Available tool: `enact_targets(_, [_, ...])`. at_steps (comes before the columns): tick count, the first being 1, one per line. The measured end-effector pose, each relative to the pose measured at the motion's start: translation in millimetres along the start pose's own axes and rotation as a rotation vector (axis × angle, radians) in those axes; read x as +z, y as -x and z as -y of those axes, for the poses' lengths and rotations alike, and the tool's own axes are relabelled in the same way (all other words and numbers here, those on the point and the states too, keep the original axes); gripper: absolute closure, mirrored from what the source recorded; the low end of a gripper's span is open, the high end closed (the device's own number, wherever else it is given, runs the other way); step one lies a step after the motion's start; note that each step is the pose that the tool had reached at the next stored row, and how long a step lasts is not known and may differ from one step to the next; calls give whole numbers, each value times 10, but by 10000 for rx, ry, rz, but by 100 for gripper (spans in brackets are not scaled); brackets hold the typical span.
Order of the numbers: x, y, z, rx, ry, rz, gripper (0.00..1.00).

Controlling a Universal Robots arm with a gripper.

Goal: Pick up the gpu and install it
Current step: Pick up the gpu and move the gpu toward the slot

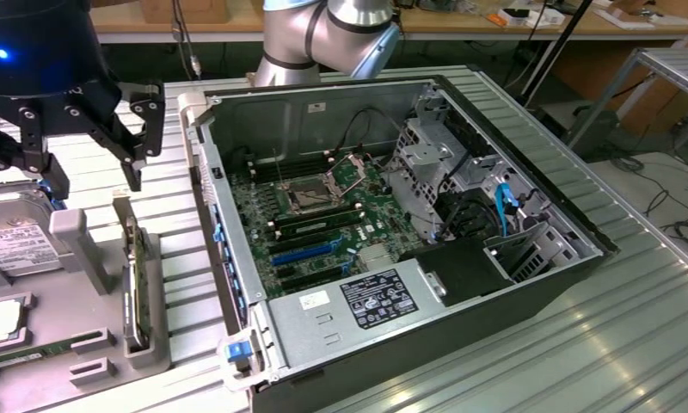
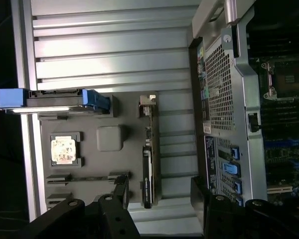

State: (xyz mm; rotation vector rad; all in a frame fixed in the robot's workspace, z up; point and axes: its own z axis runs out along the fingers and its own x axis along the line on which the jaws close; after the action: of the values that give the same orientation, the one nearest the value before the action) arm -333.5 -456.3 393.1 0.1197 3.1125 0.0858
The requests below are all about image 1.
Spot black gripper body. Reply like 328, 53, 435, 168
0, 0, 123, 114

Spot Nvidia graphics card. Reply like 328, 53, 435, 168
111, 188, 159, 350

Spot hard disk drive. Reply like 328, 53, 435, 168
0, 179, 65, 279

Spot thin metal locking lever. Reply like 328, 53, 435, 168
272, 146, 292, 193

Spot wooden desk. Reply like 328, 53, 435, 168
88, 0, 688, 92

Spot black RAM slot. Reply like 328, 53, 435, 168
250, 157, 330, 171
254, 165, 332, 180
251, 161, 331, 175
256, 168, 332, 184

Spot CPU socket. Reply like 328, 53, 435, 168
283, 176, 339, 215

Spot green RAM stick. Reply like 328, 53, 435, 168
0, 338, 77, 372
275, 214, 364, 242

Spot black long expansion slot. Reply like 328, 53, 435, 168
279, 274, 347, 295
275, 262, 344, 280
267, 231, 346, 256

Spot metal socket cover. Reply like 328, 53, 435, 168
323, 151, 375, 194

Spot grey parts rack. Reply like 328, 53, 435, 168
0, 206, 174, 413

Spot green motherboard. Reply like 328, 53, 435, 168
228, 150, 427, 300

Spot silver disk bay cage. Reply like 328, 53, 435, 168
386, 116, 495, 243

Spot silver chipset heatsink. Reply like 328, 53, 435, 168
356, 246, 396, 267

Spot blue case latch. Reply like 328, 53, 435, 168
223, 341, 254, 361

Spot grey power supply unit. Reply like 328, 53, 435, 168
266, 259, 455, 372

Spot orange white small box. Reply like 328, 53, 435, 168
486, 10, 530, 30

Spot black small device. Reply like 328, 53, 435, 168
503, 6, 545, 21

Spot black PC case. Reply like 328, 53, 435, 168
176, 73, 619, 413

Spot black tripod pole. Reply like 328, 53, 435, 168
519, 0, 598, 107

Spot perforated silver disk bay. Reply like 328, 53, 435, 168
483, 221, 603, 286

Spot black equipment box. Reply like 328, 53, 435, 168
537, 101, 621, 158

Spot brown wooden panel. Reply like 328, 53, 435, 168
550, 40, 688, 137

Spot white paper stack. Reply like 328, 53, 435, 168
594, 6, 659, 31

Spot small cardboard box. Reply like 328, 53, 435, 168
614, 0, 661, 14

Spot blue plastic disk bracket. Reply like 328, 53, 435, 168
37, 178, 69, 213

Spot thin cable with plug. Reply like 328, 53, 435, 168
170, 0, 203, 74

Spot black looped wire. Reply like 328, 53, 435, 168
342, 108, 407, 157

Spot black wire bundle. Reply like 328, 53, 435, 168
432, 191, 510, 244

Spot blue disk wire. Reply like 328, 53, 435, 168
494, 182, 522, 238

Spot metal slat table frame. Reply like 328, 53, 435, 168
567, 46, 688, 151

